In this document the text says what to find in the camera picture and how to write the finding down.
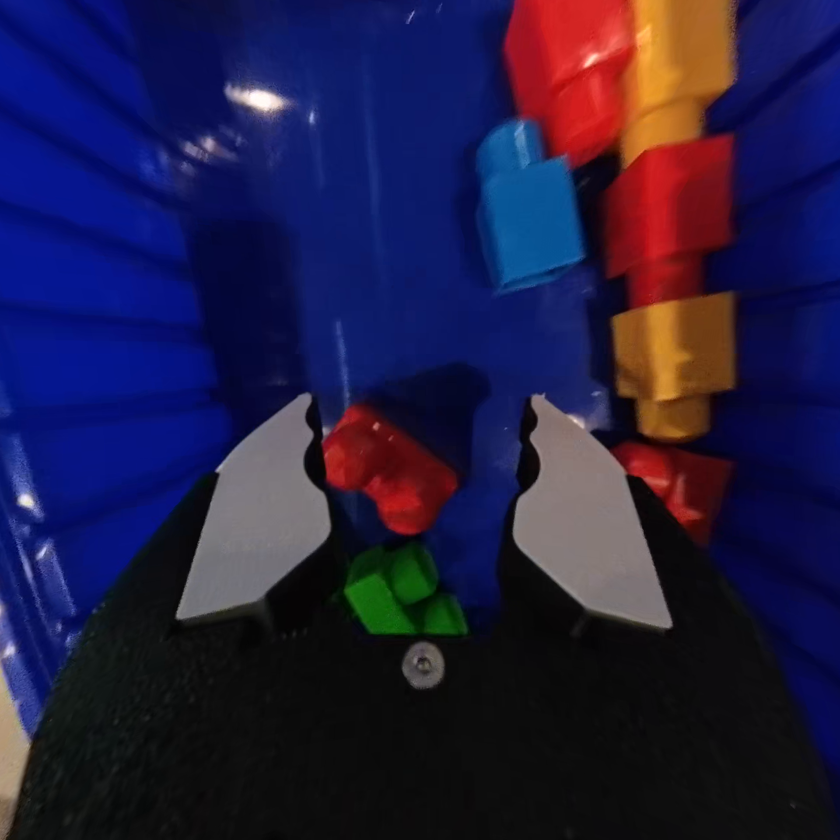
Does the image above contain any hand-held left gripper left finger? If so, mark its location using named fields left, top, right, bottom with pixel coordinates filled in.
left=175, top=392, right=345, bottom=634

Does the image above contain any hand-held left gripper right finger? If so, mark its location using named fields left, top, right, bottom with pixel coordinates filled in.
left=499, top=394, right=675, bottom=634

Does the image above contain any red two-stud block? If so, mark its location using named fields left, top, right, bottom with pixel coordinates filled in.
left=322, top=403, right=458, bottom=534

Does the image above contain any blue plastic bin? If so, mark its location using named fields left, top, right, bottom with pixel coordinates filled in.
left=0, top=0, right=840, bottom=742

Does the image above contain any red single-stud block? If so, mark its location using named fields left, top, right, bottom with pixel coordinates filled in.
left=504, top=0, right=632, bottom=166
left=613, top=441, right=734, bottom=547
left=604, top=134, right=736, bottom=309

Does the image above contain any green two-stud block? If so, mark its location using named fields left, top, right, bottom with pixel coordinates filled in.
left=341, top=541, right=468, bottom=636

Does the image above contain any yellow single-stud block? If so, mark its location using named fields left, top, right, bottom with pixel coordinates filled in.
left=610, top=292, right=736, bottom=442
left=620, top=0, right=734, bottom=164

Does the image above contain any blue single-stud block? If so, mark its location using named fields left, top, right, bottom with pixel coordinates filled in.
left=476, top=119, right=587, bottom=294

